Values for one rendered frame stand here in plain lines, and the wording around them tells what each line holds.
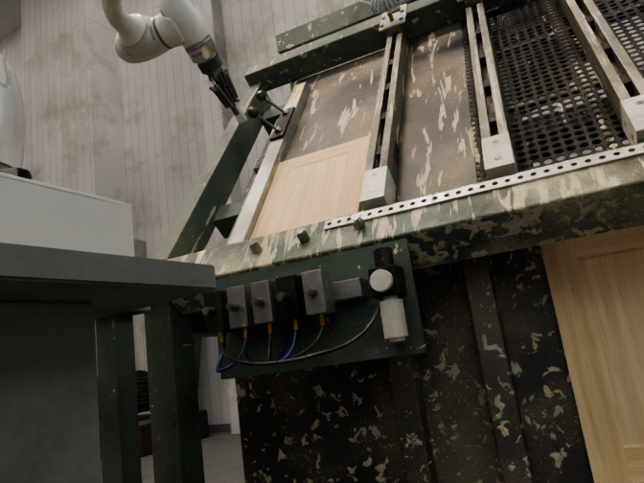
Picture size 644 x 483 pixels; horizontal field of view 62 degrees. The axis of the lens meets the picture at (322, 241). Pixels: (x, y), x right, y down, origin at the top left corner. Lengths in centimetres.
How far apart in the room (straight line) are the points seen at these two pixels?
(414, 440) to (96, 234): 88
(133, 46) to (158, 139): 519
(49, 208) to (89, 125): 653
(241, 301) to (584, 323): 76
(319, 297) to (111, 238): 44
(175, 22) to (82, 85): 596
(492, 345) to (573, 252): 28
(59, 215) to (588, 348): 108
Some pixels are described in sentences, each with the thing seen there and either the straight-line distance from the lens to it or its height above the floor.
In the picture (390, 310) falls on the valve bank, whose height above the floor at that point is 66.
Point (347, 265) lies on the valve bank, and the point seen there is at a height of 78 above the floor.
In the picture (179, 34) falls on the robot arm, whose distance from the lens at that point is 174.
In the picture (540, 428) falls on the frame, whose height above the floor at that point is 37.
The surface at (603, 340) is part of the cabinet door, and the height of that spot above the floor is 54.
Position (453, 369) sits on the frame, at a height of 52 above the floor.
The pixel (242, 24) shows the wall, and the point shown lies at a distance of 650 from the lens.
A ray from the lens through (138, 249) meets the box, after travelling 136.
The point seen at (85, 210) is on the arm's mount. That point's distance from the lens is 82.
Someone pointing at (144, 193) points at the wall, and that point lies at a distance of 693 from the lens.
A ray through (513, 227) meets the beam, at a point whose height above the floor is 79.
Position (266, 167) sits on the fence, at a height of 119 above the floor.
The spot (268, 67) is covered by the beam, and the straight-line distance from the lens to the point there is 235.
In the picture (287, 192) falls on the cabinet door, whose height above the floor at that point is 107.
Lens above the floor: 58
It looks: 12 degrees up
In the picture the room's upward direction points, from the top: 8 degrees counter-clockwise
